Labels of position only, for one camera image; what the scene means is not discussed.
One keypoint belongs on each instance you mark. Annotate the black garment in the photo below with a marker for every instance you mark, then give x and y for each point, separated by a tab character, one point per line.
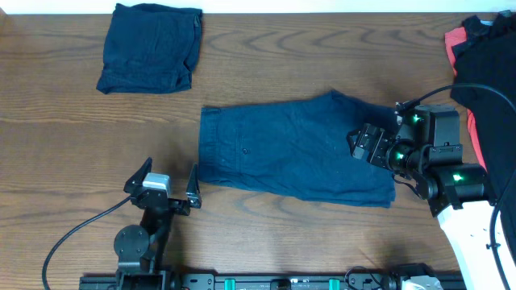
487	57

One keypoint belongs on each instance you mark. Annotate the folded dark blue shorts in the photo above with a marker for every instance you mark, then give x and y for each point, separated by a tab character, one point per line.
151	48

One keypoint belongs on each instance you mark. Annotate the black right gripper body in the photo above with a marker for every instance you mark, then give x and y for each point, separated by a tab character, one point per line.
371	146

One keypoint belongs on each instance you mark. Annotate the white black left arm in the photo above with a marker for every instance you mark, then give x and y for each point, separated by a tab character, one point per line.
140	248

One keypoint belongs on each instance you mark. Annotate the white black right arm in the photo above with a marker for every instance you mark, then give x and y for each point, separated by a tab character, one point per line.
459	195

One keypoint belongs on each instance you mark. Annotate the red garment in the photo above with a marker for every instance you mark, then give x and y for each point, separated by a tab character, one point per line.
451	39

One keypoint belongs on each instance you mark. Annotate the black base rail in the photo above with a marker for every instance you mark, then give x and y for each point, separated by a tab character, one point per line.
408	276

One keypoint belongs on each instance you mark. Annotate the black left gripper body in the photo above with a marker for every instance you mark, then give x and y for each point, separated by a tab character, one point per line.
173	203

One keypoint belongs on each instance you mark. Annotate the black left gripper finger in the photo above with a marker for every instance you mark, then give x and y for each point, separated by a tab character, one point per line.
135	182
193	191

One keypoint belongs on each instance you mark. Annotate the blue denim shorts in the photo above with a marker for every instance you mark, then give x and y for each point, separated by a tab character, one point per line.
295	149

